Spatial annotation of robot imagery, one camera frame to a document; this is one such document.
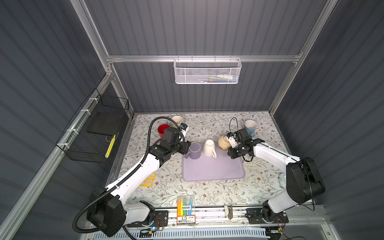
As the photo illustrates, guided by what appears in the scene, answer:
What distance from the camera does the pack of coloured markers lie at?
0.73m

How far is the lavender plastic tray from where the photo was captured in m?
0.89

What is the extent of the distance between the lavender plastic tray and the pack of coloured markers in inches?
4.1
